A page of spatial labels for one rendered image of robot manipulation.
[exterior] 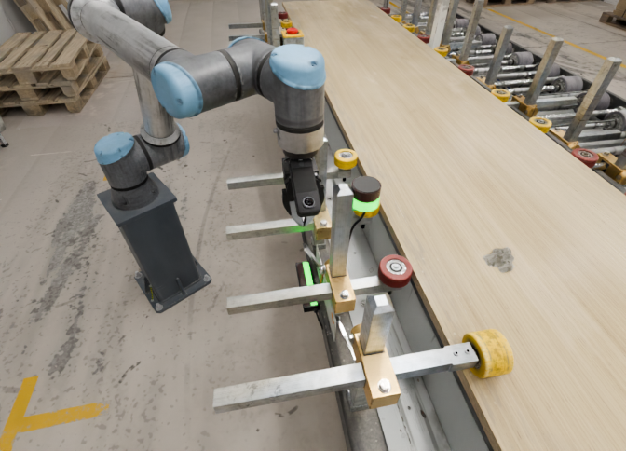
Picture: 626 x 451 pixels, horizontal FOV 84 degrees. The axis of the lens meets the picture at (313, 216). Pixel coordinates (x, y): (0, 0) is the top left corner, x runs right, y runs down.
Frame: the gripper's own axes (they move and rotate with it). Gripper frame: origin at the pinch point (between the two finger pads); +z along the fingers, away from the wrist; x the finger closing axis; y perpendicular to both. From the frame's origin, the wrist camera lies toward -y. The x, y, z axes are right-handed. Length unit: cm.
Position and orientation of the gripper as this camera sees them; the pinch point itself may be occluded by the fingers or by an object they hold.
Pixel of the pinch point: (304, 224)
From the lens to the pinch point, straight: 80.1
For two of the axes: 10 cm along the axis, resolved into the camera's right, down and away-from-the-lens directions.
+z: 0.0, 7.3, 6.8
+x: -9.8, 1.2, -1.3
